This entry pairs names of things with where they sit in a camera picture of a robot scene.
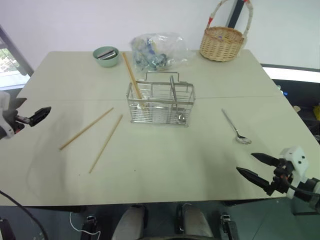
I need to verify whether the wooden chopstick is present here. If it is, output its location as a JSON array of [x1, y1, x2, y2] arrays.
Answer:
[[121, 52, 148, 111], [58, 107, 115, 151], [88, 114, 124, 174], [123, 51, 150, 110]]

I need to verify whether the black table clamp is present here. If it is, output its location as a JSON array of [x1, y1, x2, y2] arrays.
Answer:
[[219, 212, 238, 240], [84, 215, 98, 240]]

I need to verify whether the flat metal piece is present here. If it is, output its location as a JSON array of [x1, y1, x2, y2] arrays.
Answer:
[[96, 49, 118, 61]]

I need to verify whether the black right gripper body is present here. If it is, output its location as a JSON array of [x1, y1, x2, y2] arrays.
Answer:
[[265, 158, 295, 197]]

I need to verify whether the dark wall panel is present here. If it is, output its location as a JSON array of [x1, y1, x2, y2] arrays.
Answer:
[[227, 0, 249, 29]]

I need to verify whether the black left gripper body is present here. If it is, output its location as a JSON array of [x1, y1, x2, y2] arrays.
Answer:
[[13, 114, 33, 133]]

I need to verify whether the grey rounded robot leg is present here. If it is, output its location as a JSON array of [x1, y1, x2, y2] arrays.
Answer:
[[174, 202, 215, 240], [111, 204, 149, 240]]

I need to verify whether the green bowl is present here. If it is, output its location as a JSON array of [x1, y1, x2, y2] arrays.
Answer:
[[92, 45, 120, 68]]

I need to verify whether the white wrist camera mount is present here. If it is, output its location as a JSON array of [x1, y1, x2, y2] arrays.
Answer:
[[0, 90, 15, 140], [278, 145, 310, 200]]

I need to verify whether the thin white cord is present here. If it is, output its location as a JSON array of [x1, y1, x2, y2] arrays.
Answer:
[[69, 211, 101, 240]]

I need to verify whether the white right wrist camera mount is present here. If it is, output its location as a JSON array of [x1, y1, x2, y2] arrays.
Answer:
[[278, 145, 310, 200]]

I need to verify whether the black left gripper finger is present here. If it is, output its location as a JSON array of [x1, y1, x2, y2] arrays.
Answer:
[[14, 97, 28, 110], [29, 106, 52, 127]]

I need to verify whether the dark window frame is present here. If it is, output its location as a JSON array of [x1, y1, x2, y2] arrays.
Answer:
[[0, 24, 35, 77]]

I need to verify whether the steel long-handled spoon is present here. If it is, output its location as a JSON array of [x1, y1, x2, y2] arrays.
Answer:
[[221, 108, 253, 145], [169, 75, 187, 124]]

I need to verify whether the wicker basket with handle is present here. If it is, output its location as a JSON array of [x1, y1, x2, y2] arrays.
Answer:
[[199, 0, 254, 62]]

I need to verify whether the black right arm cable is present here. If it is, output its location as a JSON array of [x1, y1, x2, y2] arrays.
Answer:
[[284, 181, 320, 216]]

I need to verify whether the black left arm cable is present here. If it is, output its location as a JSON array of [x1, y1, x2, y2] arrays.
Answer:
[[0, 189, 49, 240]]

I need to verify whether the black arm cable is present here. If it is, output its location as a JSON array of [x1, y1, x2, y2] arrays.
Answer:
[[284, 181, 320, 216], [0, 189, 49, 240]]

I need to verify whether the black side desk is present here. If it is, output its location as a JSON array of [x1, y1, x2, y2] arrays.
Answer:
[[260, 63, 320, 145]]

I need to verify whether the clear plastic bag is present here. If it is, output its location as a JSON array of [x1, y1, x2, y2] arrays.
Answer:
[[129, 31, 196, 73]]

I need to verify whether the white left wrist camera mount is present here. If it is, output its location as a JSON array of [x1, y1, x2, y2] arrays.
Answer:
[[0, 90, 15, 140]]

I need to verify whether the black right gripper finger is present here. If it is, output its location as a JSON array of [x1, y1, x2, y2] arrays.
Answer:
[[235, 166, 273, 193], [250, 152, 280, 168]]

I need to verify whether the steel wire cutlery caddy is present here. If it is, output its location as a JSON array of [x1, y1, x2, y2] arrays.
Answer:
[[125, 71, 196, 126]]

